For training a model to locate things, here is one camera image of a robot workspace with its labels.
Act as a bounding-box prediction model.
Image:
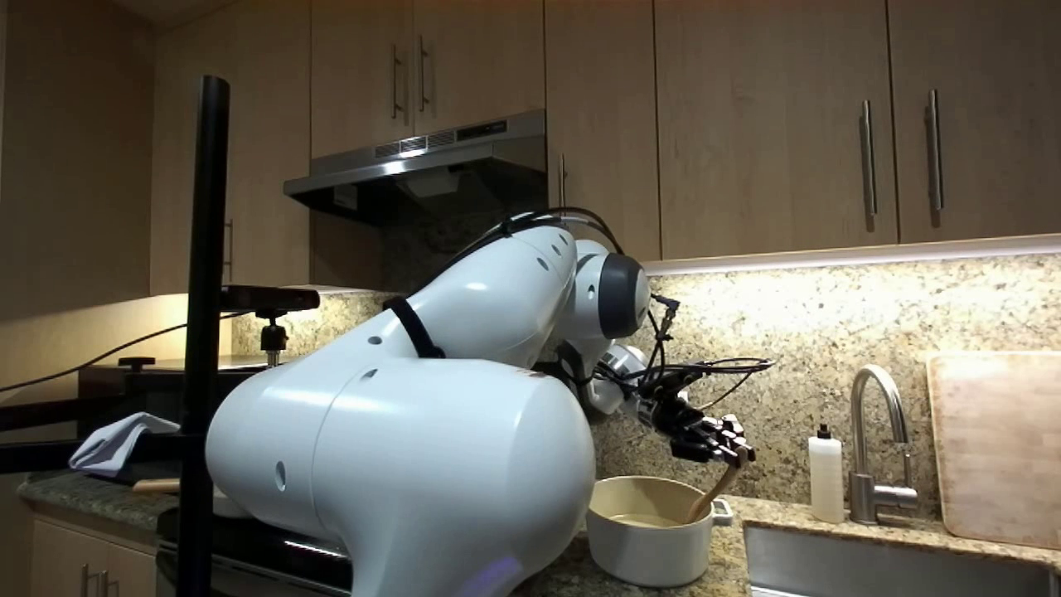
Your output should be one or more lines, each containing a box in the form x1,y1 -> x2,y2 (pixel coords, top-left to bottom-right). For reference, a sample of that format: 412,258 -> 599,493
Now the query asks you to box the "tall light wood cabinet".
147,0 -> 312,295

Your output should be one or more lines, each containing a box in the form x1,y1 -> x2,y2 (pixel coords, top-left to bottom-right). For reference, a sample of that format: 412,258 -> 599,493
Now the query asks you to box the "white soap dispenser bottle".
807,422 -> 847,525

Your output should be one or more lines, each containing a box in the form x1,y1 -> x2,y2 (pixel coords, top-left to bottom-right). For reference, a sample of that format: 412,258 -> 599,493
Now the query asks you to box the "wooden cutting board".
924,349 -> 1061,552

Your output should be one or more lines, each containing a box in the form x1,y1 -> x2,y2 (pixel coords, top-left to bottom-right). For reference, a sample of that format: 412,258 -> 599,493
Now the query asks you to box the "black stovetop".
154,501 -> 364,590

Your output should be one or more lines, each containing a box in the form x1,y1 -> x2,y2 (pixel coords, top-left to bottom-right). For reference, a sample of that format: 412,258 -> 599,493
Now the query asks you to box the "wooden spoon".
691,462 -> 742,525

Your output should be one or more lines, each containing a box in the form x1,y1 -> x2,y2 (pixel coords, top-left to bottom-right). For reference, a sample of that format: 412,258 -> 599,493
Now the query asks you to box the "white cloth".
68,409 -> 184,482

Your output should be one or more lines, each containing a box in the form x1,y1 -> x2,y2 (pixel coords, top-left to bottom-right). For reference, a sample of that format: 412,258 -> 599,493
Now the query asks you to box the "steel range hood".
283,107 -> 551,233

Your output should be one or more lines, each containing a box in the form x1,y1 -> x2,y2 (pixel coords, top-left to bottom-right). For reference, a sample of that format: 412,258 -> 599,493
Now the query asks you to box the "steel kitchen sink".
741,520 -> 1061,597

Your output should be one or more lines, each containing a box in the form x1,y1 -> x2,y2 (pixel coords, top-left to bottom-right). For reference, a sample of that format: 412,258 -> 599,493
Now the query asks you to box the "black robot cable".
442,206 -> 777,415

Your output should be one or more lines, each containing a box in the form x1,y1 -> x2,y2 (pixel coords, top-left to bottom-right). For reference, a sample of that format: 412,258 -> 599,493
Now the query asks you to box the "black vertical stand pole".
177,72 -> 231,597

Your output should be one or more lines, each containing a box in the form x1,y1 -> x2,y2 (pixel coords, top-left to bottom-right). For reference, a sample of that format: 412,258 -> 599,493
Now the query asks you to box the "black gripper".
652,394 -> 759,470

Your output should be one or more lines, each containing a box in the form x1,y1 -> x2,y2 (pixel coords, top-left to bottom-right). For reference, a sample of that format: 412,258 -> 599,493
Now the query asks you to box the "light wood base cabinet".
28,509 -> 164,597

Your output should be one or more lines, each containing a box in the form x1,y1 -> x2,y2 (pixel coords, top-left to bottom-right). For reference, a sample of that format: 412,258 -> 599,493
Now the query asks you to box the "light wood cabinet door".
658,0 -> 893,258
893,0 -> 1061,245
412,0 -> 547,134
545,0 -> 664,268
307,0 -> 419,161

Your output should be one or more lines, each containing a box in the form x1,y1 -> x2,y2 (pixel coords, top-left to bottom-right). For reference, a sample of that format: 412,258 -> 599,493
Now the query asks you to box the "white pot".
583,470 -> 741,590

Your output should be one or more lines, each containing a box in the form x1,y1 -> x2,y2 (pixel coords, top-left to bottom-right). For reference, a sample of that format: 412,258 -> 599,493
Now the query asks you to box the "black camera with mount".
215,281 -> 326,371

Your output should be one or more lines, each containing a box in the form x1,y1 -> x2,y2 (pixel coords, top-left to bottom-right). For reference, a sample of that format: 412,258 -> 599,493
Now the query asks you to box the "steel cabinet bar handle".
414,33 -> 433,115
387,44 -> 408,126
921,85 -> 946,233
857,96 -> 878,234

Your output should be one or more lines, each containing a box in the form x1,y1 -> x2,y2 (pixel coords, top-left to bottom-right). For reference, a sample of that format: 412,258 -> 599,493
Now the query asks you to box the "black box appliance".
76,354 -> 274,440

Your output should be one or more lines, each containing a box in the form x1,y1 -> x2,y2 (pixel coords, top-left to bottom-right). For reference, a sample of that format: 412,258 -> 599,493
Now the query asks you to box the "black camera cable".
0,315 -> 191,397

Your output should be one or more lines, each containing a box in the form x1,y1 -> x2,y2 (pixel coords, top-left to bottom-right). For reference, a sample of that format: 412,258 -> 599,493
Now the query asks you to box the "steel gooseneck faucet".
847,363 -> 924,527

